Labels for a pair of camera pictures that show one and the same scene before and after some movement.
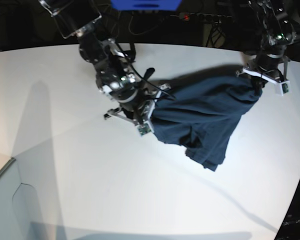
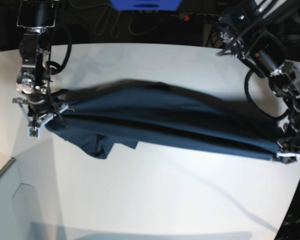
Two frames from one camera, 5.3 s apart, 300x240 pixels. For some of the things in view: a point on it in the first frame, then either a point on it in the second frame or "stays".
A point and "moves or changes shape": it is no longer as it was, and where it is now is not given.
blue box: (146, 5) stays
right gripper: (272, 68) -> (290, 147)
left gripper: (136, 105) -> (39, 107)
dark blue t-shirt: (201, 116) moves or changes shape
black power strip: (205, 17) stays
